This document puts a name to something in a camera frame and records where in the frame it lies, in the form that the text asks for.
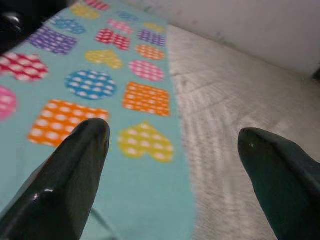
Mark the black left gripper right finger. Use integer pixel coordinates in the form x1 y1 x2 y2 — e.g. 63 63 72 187
237 127 320 240

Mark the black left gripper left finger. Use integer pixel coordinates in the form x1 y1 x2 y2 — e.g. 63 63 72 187
0 117 111 240

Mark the white quilted mattress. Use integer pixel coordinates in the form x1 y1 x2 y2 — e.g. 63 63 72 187
164 24 320 240

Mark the teal blanket with colourful shapes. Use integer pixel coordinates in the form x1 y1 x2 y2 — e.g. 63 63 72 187
0 0 199 240

